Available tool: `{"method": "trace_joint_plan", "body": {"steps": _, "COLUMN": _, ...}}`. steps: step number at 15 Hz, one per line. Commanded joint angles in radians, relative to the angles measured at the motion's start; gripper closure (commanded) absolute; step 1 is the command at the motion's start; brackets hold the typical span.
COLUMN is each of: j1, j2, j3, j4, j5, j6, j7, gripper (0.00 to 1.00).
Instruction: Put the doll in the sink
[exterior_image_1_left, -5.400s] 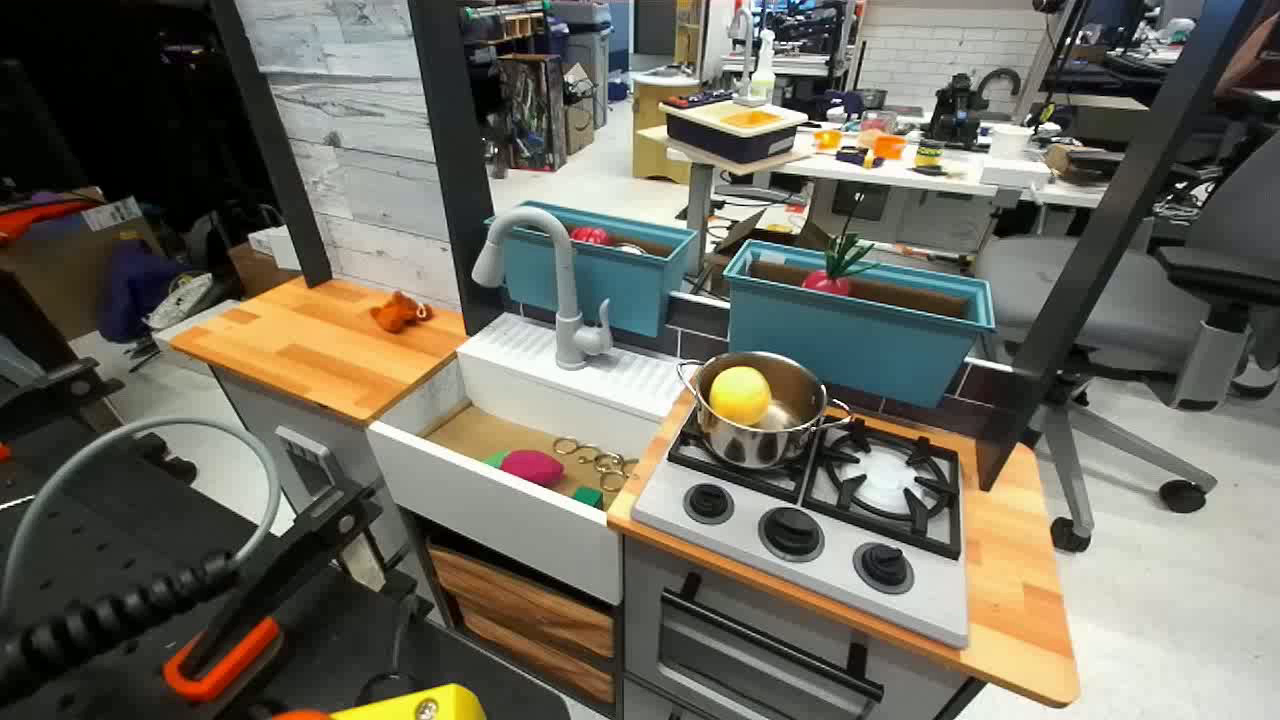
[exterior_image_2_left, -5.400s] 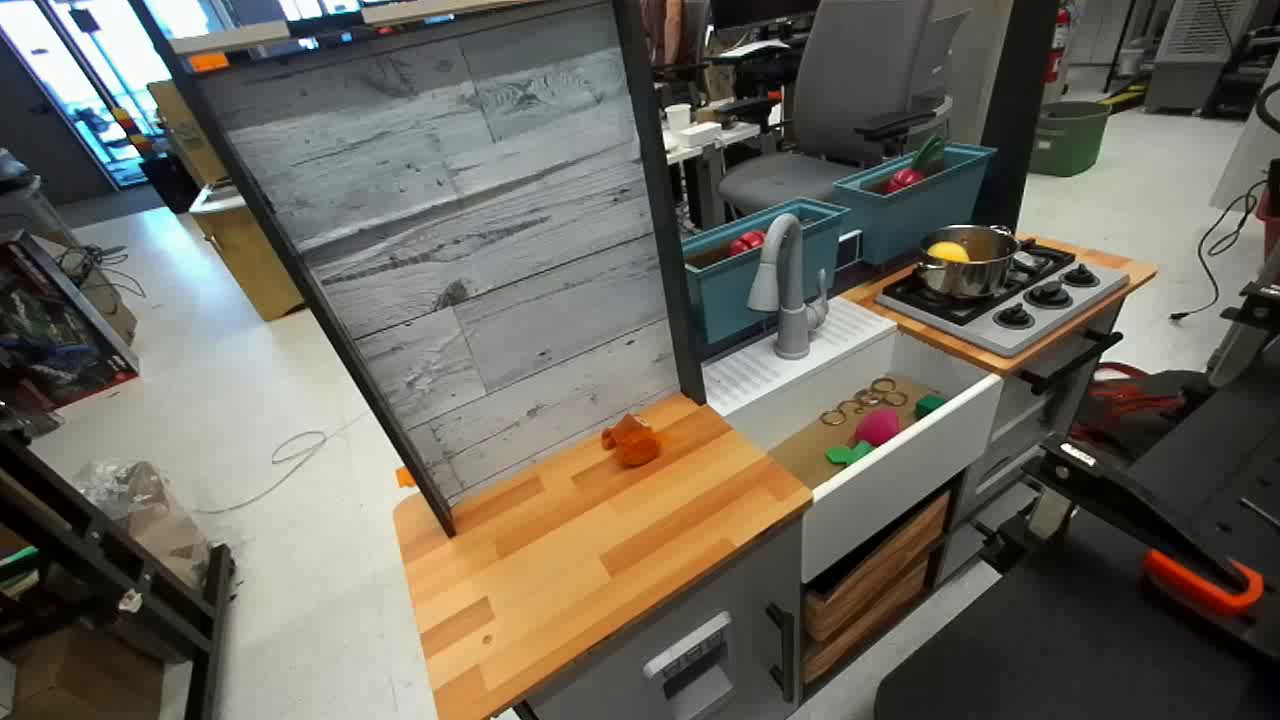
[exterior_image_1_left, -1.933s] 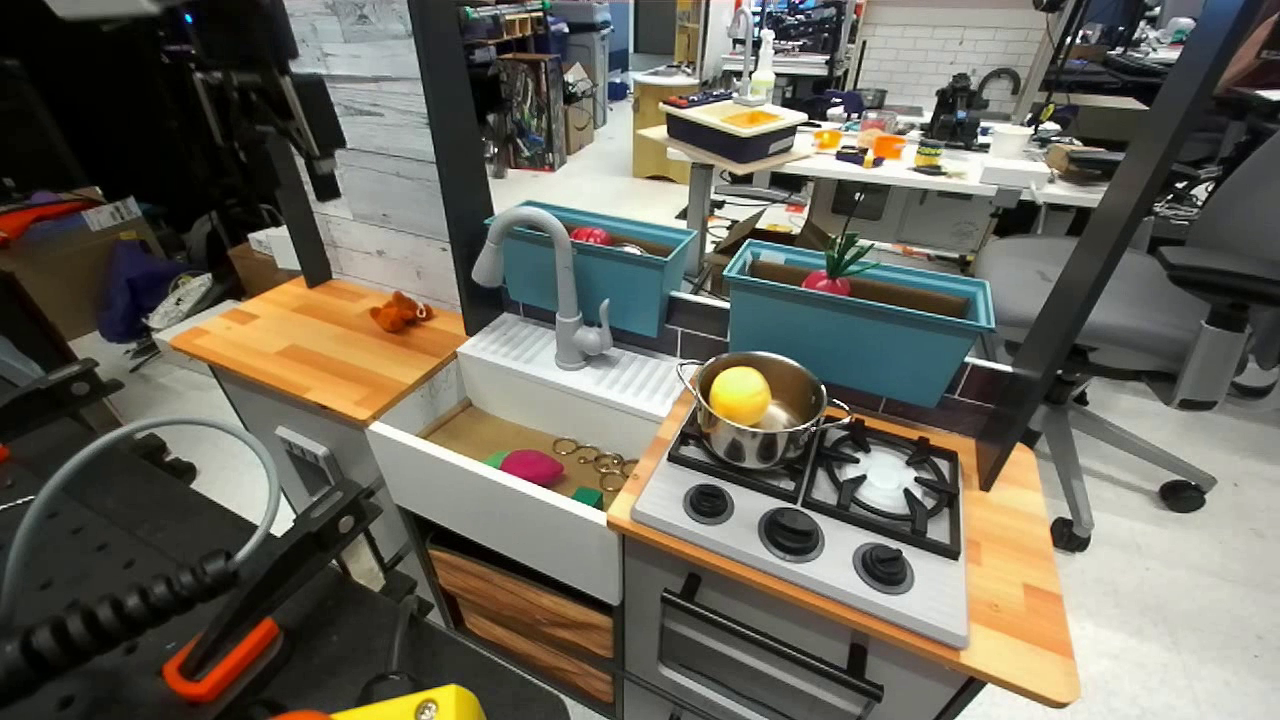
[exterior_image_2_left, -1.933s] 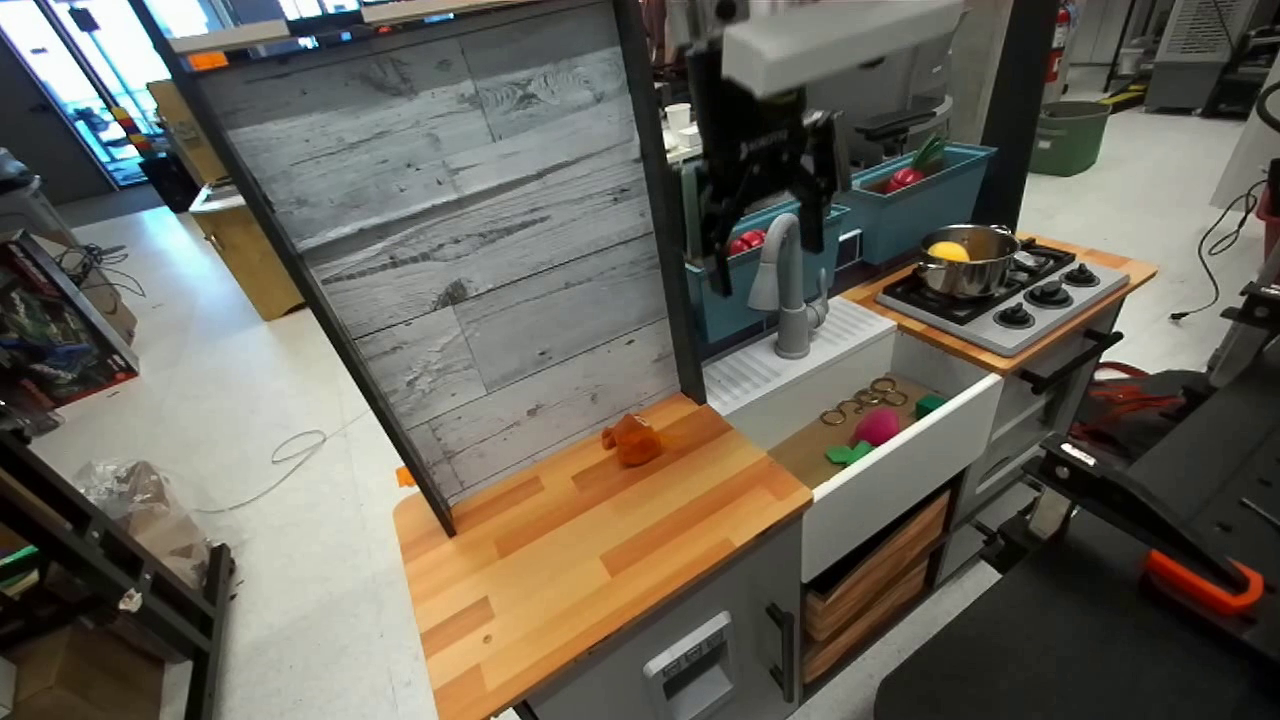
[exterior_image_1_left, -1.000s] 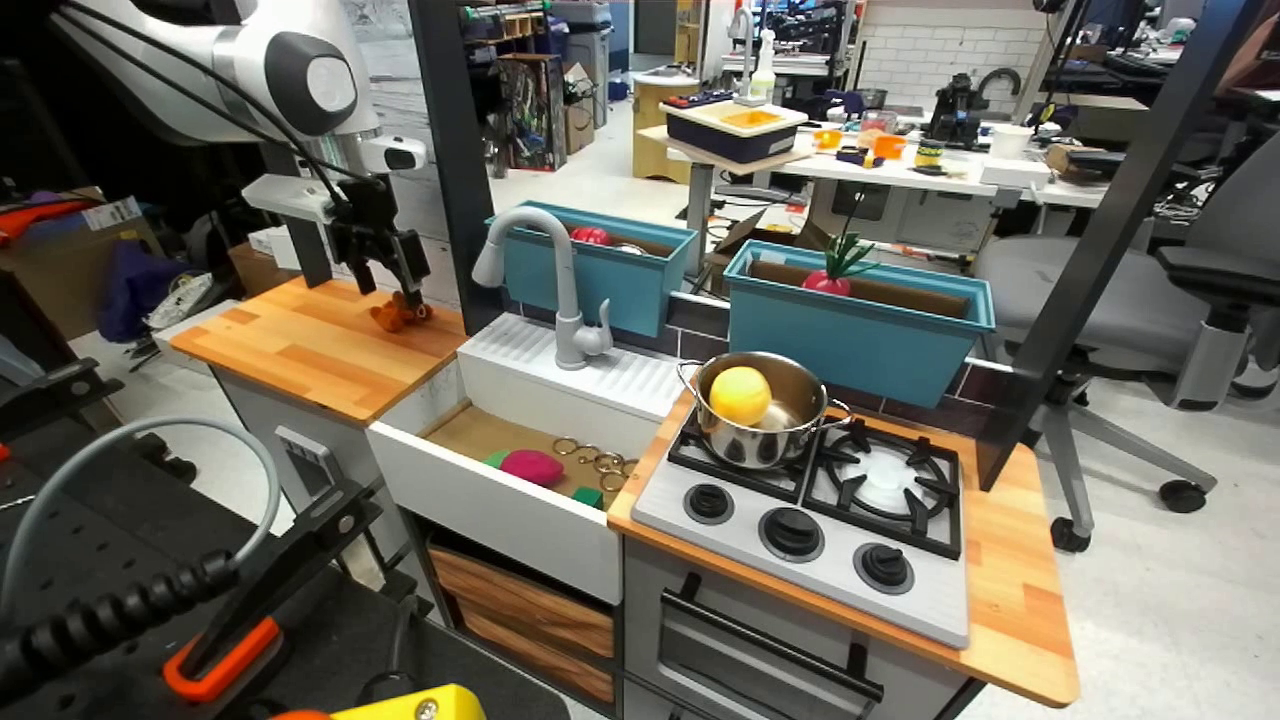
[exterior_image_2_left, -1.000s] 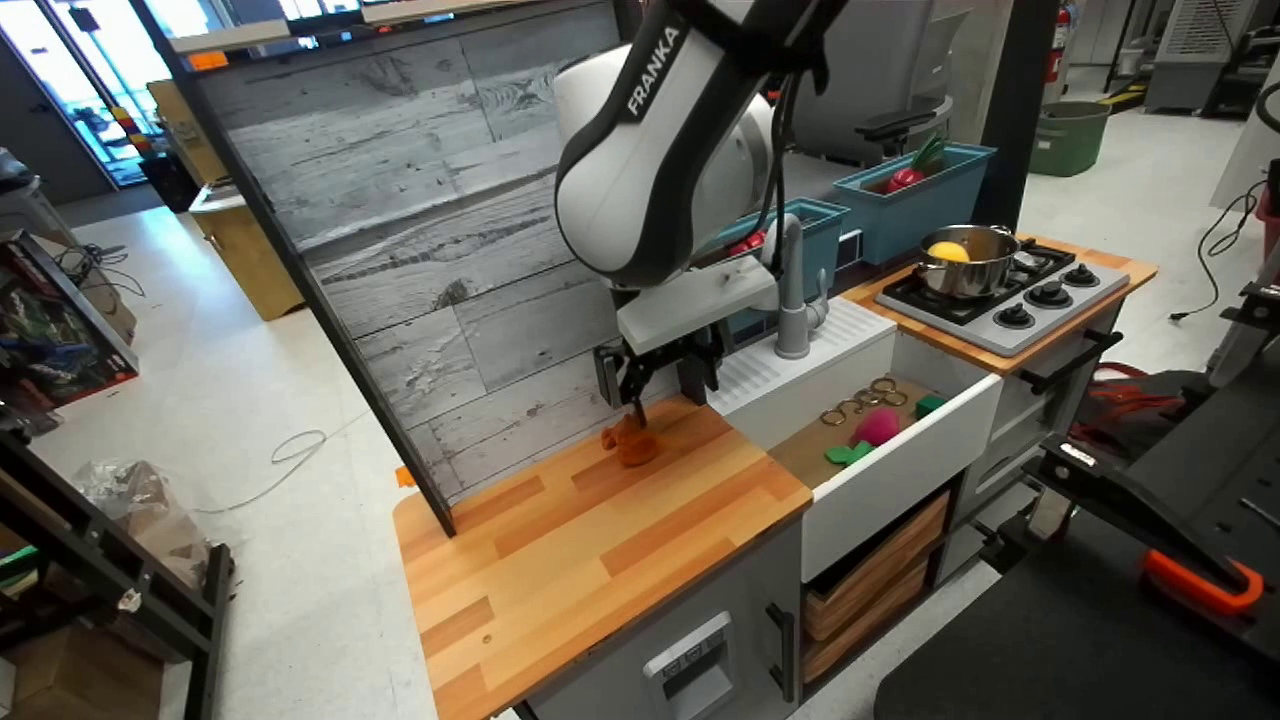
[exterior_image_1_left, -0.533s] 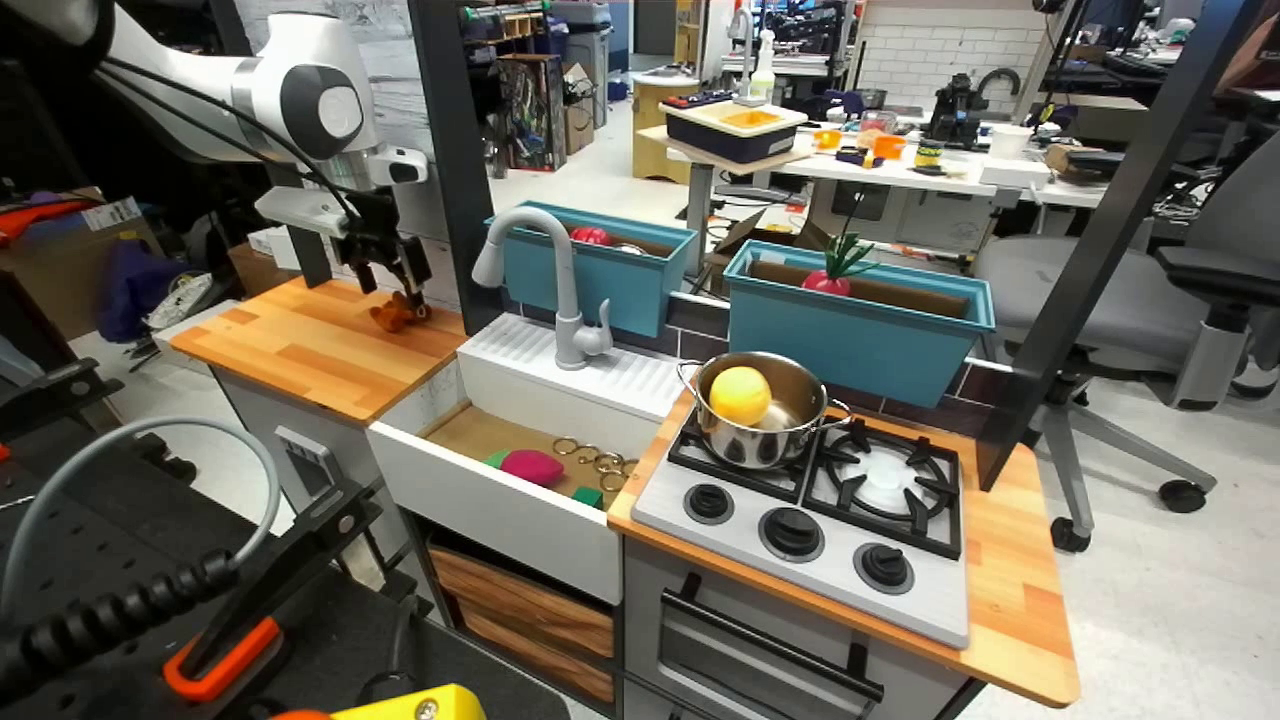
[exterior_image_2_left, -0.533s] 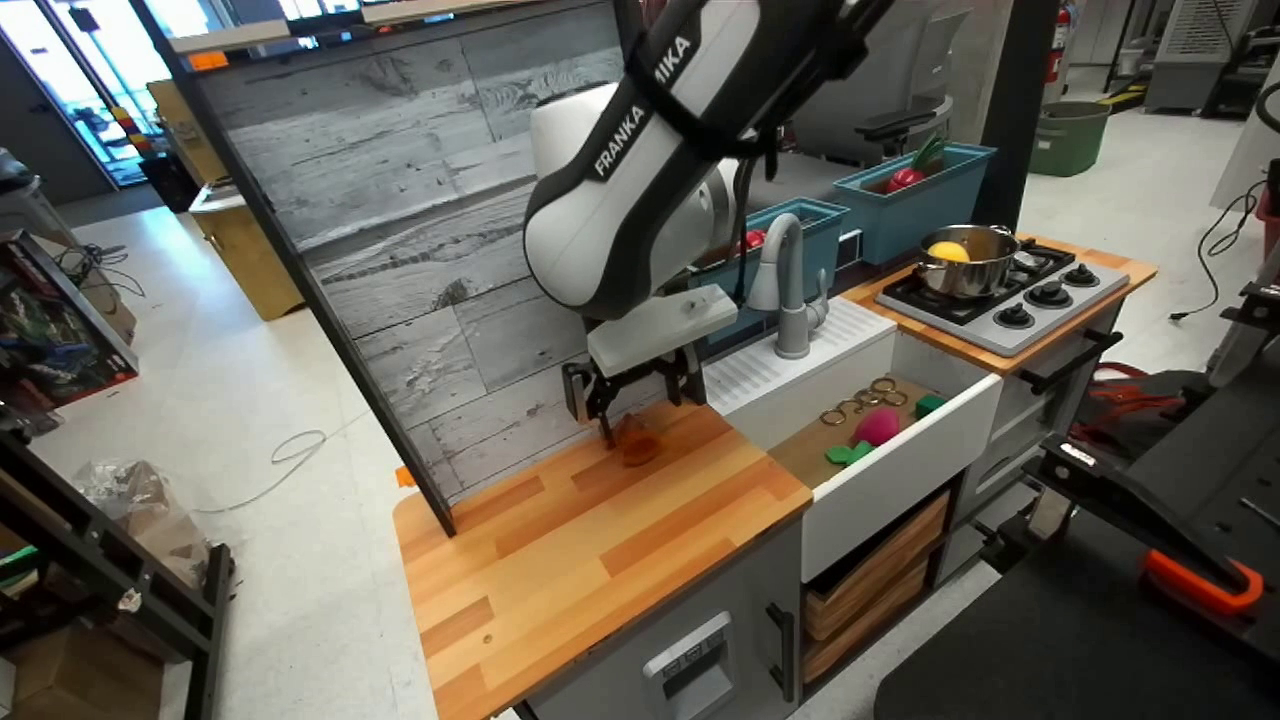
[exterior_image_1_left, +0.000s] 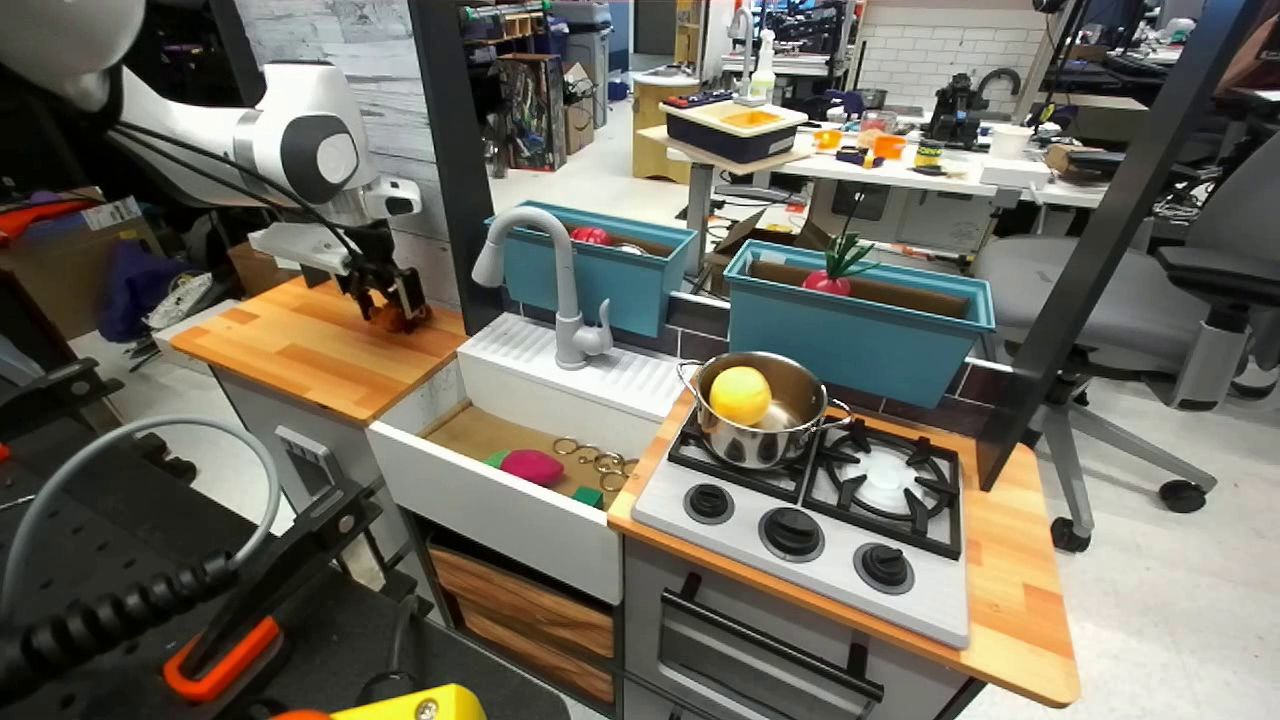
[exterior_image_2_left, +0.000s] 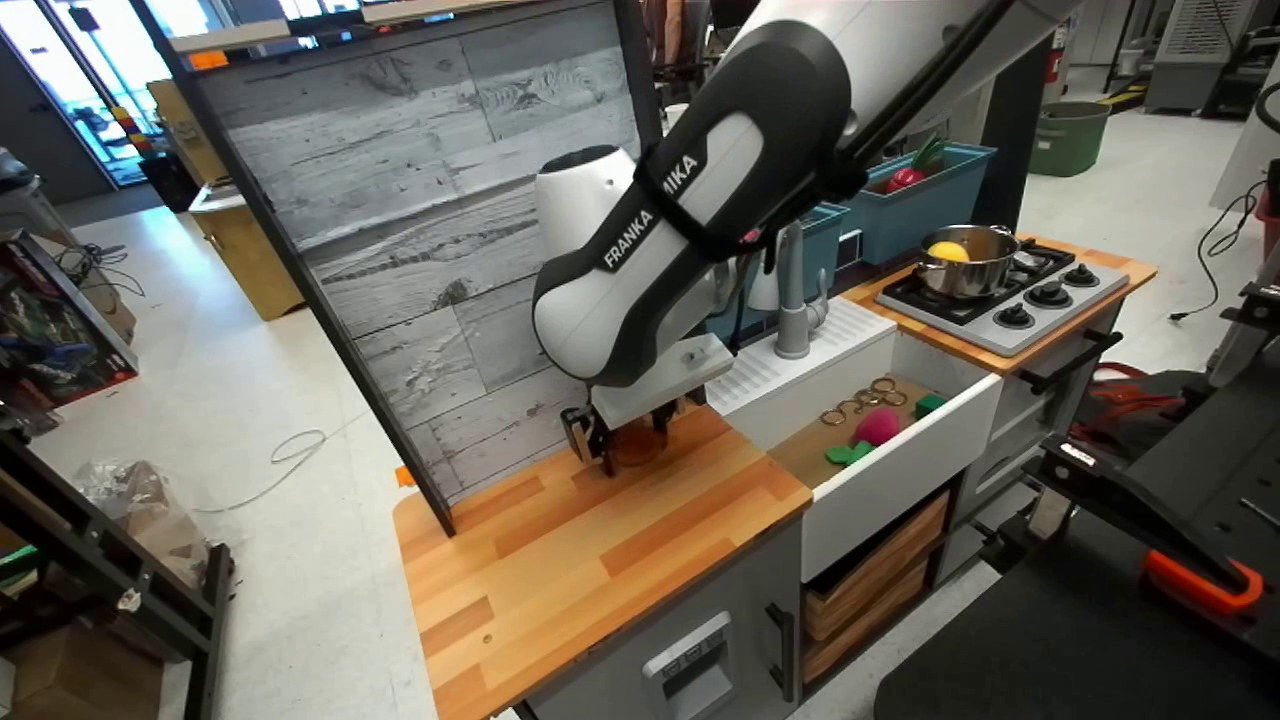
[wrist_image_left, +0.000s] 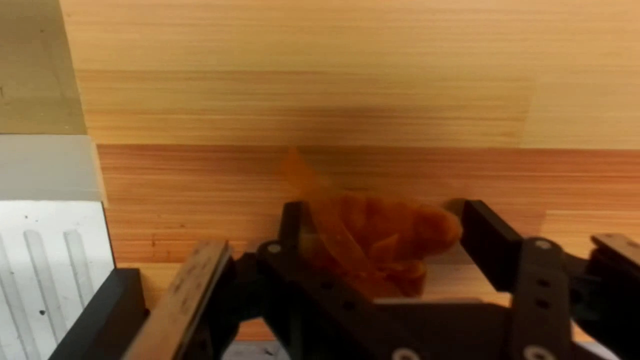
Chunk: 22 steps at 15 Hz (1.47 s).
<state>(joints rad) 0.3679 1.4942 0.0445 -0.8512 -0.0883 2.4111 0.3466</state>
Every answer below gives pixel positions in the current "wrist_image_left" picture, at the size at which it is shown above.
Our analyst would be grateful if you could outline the orange plush doll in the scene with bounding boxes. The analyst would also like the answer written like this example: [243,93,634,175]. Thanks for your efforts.
[279,148,467,303]

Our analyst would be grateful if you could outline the white toy kitchen sink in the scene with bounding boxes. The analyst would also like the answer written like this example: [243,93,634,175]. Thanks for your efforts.
[0,133,117,360]

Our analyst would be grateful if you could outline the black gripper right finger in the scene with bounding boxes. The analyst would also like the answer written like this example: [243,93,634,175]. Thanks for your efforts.
[461,198,576,360]

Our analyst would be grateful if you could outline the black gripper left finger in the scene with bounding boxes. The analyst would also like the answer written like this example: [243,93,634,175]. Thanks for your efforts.
[233,200,429,360]

